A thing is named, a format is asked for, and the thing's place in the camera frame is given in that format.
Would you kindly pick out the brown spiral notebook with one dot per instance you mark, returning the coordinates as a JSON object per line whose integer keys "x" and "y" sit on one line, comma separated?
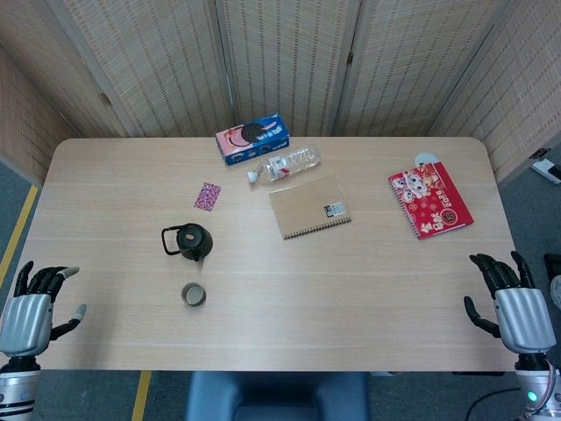
{"x": 307, "y": 206}

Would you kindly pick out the small dark tea cup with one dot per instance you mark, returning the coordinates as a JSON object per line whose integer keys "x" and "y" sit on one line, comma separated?
{"x": 193, "y": 294}

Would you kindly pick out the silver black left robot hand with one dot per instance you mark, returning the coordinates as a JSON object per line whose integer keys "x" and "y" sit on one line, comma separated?
{"x": 24, "y": 320}

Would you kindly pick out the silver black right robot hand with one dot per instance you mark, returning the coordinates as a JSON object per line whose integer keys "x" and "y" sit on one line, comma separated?
{"x": 523, "y": 318}

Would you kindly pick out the clear plastic water bottle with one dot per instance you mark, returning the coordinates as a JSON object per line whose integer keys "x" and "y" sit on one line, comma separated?
{"x": 285, "y": 164}

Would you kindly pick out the blue cookie box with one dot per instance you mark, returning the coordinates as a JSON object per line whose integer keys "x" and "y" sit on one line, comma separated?
{"x": 254, "y": 140}

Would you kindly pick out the pink patterned card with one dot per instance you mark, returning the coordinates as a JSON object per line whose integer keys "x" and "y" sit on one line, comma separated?
{"x": 208, "y": 196}

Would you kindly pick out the black teapot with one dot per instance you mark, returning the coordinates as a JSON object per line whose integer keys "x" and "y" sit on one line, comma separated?
{"x": 195, "y": 242}

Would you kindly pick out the white round disc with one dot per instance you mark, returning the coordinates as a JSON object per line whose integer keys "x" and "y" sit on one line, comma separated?
{"x": 424, "y": 157}

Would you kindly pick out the white power strip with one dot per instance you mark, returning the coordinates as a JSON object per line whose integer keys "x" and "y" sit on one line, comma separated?
{"x": 548, "y": 169}

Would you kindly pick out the black box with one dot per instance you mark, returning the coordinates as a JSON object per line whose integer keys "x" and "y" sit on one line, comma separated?
{"x": 553, "y": 265}

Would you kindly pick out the red spiral calendar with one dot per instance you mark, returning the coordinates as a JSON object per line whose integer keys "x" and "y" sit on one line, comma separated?
{"x": 431, "y": 201}

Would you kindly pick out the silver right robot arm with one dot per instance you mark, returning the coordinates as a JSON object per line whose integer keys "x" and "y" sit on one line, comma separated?
{"x": 537, "y": 386}

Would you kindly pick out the woven bamboo screen panel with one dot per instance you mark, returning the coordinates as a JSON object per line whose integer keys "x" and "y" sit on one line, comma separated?
{"x": 517, "y": 87}
{"x": 403, "y": 66}
{"x": 153, "y": 66}
{"x": 285, "y": 57}
{"x": 26, "y": 109}

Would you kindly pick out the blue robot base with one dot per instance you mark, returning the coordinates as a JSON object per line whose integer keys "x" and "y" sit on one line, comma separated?
{"x": 276, "y": 394}

